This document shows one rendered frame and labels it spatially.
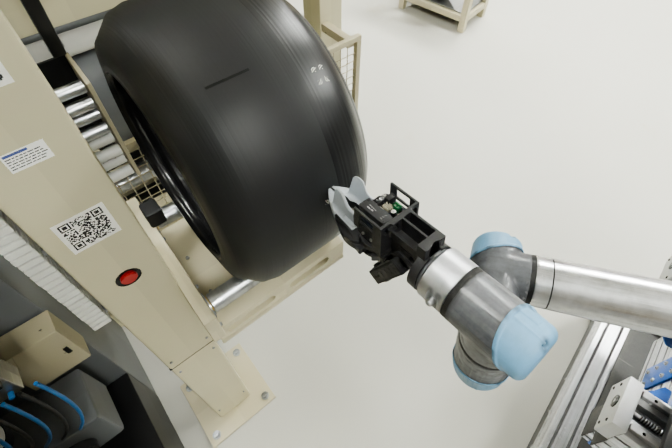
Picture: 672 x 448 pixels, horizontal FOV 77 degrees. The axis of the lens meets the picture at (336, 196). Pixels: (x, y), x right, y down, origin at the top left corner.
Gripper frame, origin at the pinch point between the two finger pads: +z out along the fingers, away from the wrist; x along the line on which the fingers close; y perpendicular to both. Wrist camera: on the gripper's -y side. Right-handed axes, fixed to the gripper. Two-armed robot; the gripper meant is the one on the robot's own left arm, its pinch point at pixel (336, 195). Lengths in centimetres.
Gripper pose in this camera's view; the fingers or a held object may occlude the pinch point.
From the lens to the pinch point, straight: 66.6
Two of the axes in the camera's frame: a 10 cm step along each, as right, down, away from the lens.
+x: -7.7, 4.9, -4.0
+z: -6.3, -5.4, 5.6
